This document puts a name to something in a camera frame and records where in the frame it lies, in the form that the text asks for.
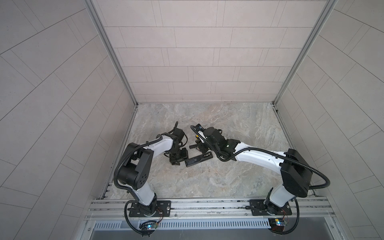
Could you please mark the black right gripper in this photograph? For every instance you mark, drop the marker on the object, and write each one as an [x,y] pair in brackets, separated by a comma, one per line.
[201,147]

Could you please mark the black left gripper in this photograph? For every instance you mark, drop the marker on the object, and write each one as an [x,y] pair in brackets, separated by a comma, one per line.
[184,156]

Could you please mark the black remote control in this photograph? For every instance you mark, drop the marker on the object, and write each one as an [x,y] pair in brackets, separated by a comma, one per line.
[198,159]

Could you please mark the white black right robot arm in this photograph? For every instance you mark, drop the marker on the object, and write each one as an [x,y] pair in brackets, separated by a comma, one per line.
[295,172]

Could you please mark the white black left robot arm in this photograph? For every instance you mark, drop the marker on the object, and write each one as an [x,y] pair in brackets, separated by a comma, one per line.
[132,171]

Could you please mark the left circuit board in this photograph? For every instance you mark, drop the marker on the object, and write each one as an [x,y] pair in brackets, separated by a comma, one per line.
[149,225]

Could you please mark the circuit board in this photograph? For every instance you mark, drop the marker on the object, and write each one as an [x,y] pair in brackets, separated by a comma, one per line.
[149,225]
[277,224]

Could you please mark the right circuit board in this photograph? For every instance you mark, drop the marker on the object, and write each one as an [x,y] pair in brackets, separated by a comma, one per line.
[277,224]

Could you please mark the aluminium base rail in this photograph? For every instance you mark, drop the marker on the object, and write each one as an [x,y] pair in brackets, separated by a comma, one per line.
[211,214]

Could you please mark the aluminium corner post right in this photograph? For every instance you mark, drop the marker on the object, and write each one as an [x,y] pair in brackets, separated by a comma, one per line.
[319,24]

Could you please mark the aluminium corner post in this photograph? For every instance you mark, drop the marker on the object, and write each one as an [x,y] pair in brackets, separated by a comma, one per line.
[319,24]
[90,6]

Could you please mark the aluminium corner post left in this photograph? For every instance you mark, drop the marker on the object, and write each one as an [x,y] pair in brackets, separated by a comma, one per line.
[90,6]

